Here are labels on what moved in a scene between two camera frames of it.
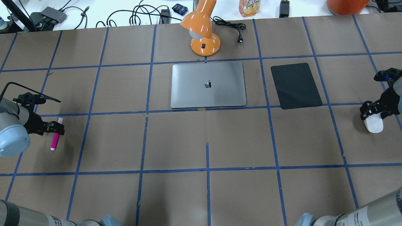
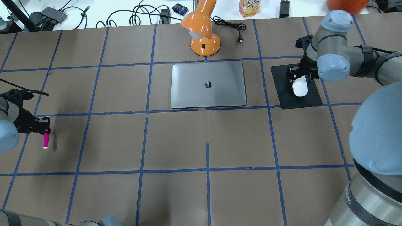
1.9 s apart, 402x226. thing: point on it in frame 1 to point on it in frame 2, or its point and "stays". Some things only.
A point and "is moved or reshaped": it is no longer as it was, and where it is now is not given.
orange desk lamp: (198, 24) stays
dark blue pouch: (180, 9) stays
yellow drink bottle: (248, 8) stays
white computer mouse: (374, 123) is moved or reshaped
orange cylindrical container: (346, 7) stays
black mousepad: (296, 86) stays
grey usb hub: (52, 13) stays
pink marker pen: (56, 136) to (46, 140)
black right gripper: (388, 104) to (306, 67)
